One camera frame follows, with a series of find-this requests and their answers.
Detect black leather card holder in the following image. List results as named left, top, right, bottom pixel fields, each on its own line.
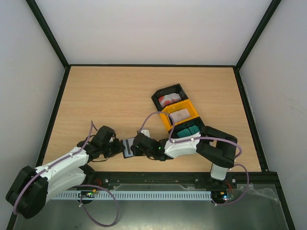
left=121, top=137, right=137, bottom=159

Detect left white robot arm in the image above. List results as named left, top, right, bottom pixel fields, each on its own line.
left=5, top=126, right=125, bottom=219

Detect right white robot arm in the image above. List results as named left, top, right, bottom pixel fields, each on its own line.
left=130, top=126, right=242, bottom=188

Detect red dotted card stack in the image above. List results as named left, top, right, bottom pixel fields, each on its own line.
left=158, top=93, right=181, bottom=107

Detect white patterned card stack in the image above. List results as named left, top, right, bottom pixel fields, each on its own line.
left=170, top=109, right=190, bottom=123

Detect teal card stack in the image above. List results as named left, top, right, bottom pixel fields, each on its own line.
left=177, top=125, right=200, bottom=138

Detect black bin with teal cards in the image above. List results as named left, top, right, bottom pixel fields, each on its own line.
left=171, top=117, right=204, bottom=138

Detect black bin with red cards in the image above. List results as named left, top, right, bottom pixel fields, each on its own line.
left=151, top=84, right=188, bottom=111

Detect yellow bin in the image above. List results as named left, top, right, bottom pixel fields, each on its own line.
left=159, top=99, right=199, bottom=131

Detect black aluminium frame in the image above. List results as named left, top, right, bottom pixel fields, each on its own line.
left=5, top=0, right=295, bottom=230

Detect light blue cable duct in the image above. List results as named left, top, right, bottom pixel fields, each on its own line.
left=53, top=190, right=212, bottom=201

